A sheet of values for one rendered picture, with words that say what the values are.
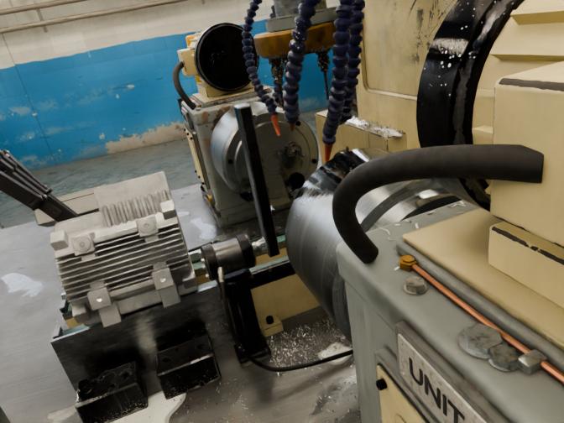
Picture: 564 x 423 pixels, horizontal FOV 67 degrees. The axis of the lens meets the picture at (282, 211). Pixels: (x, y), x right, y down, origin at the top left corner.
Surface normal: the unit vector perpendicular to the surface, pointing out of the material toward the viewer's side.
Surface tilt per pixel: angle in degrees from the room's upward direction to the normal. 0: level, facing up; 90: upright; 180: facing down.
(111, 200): 67
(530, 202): 90
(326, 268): 73
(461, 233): 0
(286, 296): 90
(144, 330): 90
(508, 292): 0
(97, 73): 90
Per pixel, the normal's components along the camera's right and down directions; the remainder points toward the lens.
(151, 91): 0.20, 0.38
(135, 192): 0.22, -0.03
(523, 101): -0.93, 0.29
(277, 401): -0.17, -0.90
